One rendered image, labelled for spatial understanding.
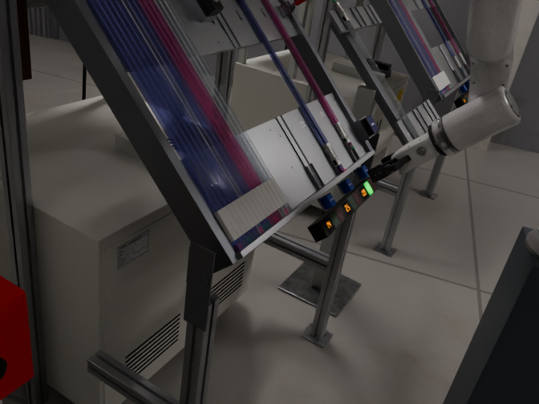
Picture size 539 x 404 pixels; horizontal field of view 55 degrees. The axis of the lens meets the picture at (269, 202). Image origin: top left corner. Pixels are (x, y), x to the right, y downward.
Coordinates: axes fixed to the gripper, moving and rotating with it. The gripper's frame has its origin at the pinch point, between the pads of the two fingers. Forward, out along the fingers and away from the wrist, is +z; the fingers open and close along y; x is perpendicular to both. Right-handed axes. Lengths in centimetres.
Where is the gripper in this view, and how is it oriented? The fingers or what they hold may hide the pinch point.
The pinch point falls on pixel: (380, 169)
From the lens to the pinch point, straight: 125.5
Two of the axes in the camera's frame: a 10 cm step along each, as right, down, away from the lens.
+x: -5.1, -8.6, -0.5
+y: 5.1, -3.5, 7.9
